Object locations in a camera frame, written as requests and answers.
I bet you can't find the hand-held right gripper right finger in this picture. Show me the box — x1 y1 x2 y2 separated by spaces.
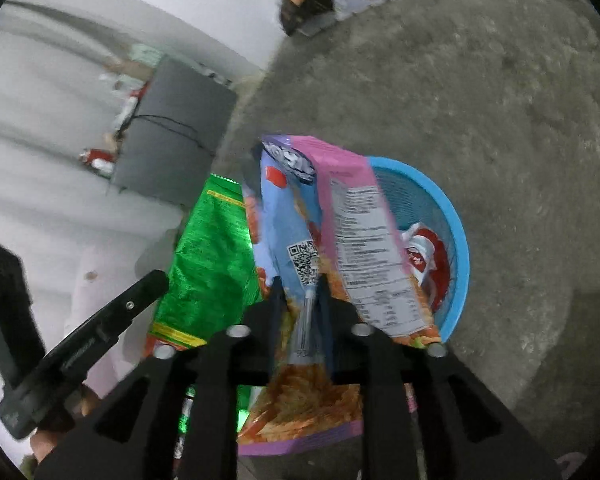
317 275 563 480

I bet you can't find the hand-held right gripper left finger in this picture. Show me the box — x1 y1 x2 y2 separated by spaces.
32 277 286 480

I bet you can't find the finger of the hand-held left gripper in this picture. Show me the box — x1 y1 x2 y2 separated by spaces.
0 269 170 441

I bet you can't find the blue and orange snack bag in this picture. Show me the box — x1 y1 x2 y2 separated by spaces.
237 134 443 457

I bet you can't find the green snack bag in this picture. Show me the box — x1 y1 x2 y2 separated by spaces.
144 172 267 441

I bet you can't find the red packet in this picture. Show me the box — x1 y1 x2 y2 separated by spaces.
402 222 452 313

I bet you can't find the blue plastic basket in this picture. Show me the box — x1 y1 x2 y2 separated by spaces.
367 156 471 345

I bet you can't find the person's left hand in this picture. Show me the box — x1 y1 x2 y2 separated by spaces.
29 384 101 463

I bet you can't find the red bottle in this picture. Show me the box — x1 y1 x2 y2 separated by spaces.
79 147 117 177

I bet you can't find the white curtain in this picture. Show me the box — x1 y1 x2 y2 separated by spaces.
0 0 266 281

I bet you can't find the grey cabinet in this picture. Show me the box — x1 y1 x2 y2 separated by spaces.
106 55 239 207

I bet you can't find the row of small bottles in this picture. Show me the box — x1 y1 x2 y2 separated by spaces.
99 42 163 147

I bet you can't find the black snack bag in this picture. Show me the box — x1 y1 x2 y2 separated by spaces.
279 0 338 37

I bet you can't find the black cable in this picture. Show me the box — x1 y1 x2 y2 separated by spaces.
125 114 216 156

